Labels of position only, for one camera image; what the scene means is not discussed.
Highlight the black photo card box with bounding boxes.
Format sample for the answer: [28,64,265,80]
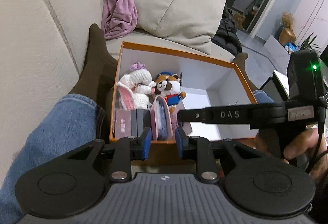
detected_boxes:
[130,109,151,137]

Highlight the person's right hand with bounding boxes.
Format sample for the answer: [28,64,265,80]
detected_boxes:
[255,128,327,189]

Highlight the maroon small booklet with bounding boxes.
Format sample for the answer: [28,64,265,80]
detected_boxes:
[114,109,131,139]

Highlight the pink card holder pouch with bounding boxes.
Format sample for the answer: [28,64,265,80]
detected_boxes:
[150,96,173,141]

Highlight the right leg jeans brown sock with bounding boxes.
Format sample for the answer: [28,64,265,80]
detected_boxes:
[231,52,275,103]

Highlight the leg jeans brown sock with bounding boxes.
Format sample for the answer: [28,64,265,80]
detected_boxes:
[231,52,275,103]
[1,23,117,223]

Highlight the left leg jeans brown sock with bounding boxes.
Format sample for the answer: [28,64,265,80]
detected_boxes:
[1,23,117,223]

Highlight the white tv cabinet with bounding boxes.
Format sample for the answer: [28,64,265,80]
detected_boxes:
[264,35,290,71]

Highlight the white crochet bunny plush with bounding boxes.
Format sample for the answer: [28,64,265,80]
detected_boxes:
[117,62,156,111]

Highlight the green potted plant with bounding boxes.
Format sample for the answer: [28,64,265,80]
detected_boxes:
[299,33,319,51]

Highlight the brown fox plush toy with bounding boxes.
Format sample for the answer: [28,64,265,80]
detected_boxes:
[155,72,186,114]

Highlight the orange cardboard storage box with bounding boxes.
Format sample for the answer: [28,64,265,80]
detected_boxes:
[109,41,259,166]

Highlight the gold vase dried flowers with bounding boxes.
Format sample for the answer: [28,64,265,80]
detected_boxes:
[279,12,296,46]

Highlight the black jacket on sofa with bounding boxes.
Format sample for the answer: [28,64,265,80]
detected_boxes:
[211,5,242,56]

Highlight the purple crumpled garment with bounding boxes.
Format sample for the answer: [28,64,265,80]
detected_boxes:
[101,0,138,40]

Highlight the beige sofa cushion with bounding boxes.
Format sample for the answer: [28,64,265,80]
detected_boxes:
[134,0,226,55]

